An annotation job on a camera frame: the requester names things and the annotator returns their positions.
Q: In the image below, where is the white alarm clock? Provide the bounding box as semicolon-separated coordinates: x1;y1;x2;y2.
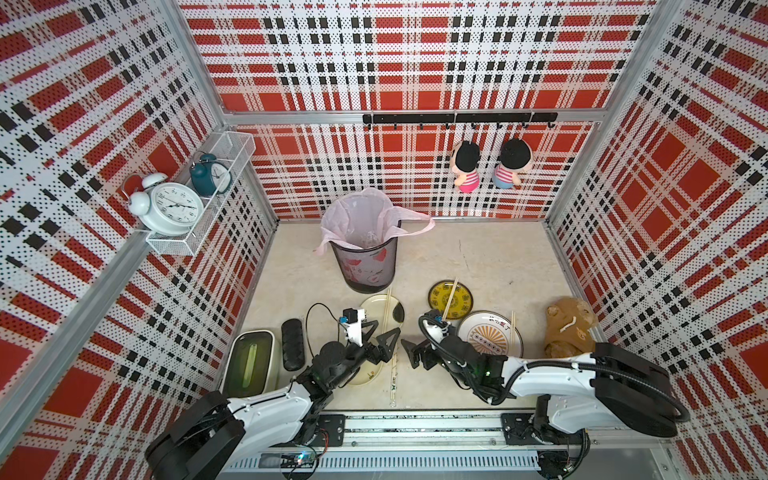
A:
129;172;204;237

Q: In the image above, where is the cream plate with flowers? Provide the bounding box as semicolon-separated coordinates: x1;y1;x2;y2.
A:
348;361;382;386

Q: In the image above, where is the teal alarm clock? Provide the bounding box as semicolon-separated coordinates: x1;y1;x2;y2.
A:
190;153;233;197

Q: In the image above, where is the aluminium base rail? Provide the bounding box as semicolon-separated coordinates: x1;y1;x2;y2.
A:
218;409;685;479

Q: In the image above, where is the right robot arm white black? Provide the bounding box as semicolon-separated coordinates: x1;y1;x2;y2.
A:
402;310;691;440

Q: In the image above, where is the doll with striped blue shirt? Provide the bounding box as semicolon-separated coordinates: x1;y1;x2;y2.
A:
492;138;533;189

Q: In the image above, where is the cream plate with black mark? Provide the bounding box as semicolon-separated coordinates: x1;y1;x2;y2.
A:
359;294;405;334

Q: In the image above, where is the yellow patterned plate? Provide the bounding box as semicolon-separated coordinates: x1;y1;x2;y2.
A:
427;280;474;321

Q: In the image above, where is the black mesh trash bin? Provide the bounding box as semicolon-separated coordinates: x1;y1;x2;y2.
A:
329;232;398;294

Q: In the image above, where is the white plate orange sunburst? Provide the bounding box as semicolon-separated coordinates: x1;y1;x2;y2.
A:
457;310;524;358

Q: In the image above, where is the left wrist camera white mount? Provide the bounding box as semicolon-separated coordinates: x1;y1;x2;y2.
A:
339;308;366;347

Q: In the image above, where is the green circuit board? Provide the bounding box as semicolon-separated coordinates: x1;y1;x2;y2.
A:
259;451;317;470

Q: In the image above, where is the doll with pink shirt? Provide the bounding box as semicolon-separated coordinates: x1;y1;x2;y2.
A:
450;140;480;194

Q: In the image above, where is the pink plastic bin liner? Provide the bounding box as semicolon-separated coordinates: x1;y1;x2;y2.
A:
315;188;435;256

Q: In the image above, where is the black wall hook rail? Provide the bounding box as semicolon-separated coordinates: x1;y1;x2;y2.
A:
362;112;558;126

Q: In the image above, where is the brown teddy bear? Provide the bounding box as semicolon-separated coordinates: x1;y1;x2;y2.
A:
544;297;598;359

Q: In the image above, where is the white wire wall shelf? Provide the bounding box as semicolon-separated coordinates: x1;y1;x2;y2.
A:
141;131;262;257

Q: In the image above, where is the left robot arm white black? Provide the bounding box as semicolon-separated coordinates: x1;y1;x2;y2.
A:
144;321;401;479

